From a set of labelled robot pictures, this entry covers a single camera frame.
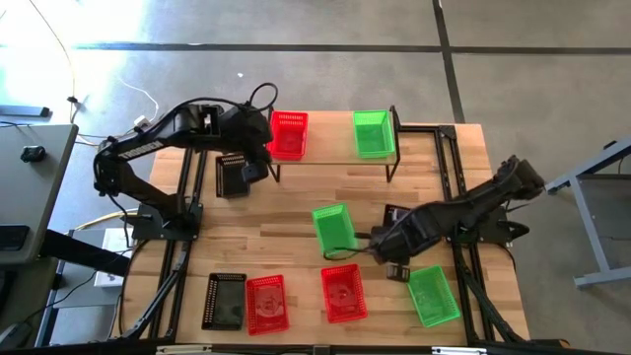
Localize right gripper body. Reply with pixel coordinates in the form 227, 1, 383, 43
369, 204, 438, 267

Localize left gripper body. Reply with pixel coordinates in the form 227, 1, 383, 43
219, 104, 275, 167

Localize black plastic basket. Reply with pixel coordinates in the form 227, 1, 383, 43
383, 203, 413, 226
200, 272, 247, 331
215, 152, 252, 200

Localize green plastic basket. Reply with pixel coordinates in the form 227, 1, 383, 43
311, 202, 359, 258
352, 108, 396, 160
406, 264, 462, 328

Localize red plastic basket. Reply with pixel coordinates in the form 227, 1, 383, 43
268, 110, 310, 162
319, 263, 370, 324
245, 274, 291, 336

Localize wooden shelf with black legs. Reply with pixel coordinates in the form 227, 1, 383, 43
265, 105, 403, 183

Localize white box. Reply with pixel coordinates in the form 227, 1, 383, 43
101, 227, 134, 252
93, 269, 124, 289

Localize small black desk item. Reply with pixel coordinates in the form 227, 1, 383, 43
19, 145, 47, 163

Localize grey desk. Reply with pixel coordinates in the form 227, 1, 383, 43
0, 122, 132, 277

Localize grey flat bar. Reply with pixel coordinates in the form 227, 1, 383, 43
0, 105, 51, 118

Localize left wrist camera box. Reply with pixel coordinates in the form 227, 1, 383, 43
240, 160, 271, 184

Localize black aluminium rail frame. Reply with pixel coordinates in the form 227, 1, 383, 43
396, 122, 531, 346
115, 145, 211, 344

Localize yellow floor cable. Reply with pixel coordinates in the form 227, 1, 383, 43
73, 209, 139, 233

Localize grey metal table frame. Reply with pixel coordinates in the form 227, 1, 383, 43
544, 137, 631, 290

